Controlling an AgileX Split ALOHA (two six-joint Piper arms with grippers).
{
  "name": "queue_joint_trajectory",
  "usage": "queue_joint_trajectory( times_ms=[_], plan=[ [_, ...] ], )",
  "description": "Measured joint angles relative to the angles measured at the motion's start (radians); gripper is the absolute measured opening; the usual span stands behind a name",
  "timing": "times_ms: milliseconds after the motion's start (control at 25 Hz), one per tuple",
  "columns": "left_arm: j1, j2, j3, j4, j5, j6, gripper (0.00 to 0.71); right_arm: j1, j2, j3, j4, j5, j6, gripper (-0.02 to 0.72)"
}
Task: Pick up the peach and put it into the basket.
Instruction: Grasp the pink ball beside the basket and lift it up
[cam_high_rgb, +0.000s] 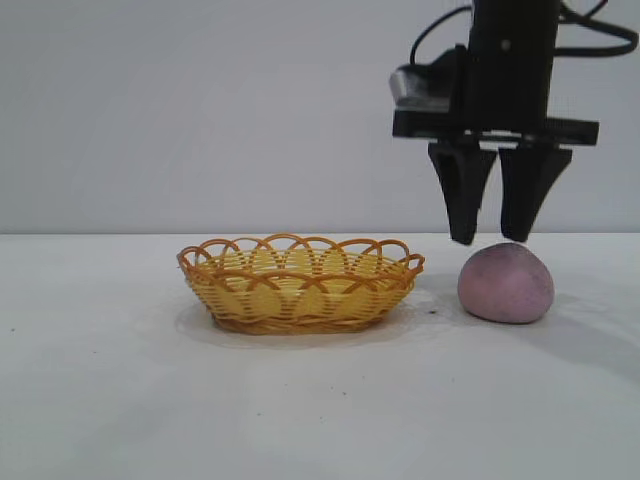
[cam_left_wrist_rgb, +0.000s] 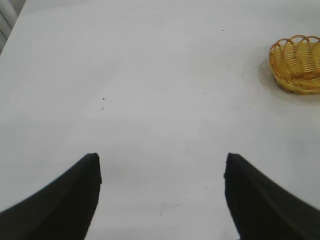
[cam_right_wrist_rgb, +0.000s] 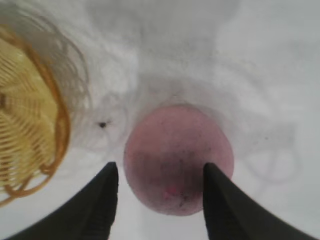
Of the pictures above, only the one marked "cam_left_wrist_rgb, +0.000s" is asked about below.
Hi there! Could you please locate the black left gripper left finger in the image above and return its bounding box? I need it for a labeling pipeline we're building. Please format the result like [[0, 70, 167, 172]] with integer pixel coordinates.
[[0, 152, 102, 240]]

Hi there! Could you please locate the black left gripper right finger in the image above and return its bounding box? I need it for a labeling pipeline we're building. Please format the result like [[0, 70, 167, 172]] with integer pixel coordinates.
[[223, 152, 320, 240]]

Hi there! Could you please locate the yellow woven wicker basket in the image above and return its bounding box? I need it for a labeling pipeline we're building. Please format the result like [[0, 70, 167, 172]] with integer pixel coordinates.
[[268, 34, 320, 96]]

